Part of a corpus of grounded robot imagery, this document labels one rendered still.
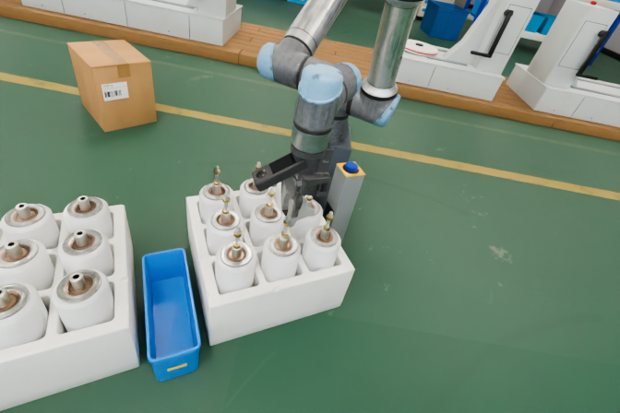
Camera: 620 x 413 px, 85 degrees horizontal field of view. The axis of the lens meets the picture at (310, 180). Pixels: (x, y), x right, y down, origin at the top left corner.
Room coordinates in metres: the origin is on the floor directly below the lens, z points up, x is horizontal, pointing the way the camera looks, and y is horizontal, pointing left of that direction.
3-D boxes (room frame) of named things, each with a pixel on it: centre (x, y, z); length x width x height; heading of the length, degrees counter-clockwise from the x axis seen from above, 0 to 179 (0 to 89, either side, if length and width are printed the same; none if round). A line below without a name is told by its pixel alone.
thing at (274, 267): (0.58, 0.03, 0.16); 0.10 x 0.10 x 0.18
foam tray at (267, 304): (0.68, 0.09, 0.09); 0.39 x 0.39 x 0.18; 31
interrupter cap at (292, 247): (0.58, 0.03, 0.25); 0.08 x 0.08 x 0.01
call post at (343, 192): (0.89, -0.12, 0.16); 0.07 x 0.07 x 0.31; 31
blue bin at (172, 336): (0.45, 0.28, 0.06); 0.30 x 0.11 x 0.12; 31
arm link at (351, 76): (0.69, 0.00, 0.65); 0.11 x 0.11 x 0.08; 71
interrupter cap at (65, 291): (0.36, 0.40, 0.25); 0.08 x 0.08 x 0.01
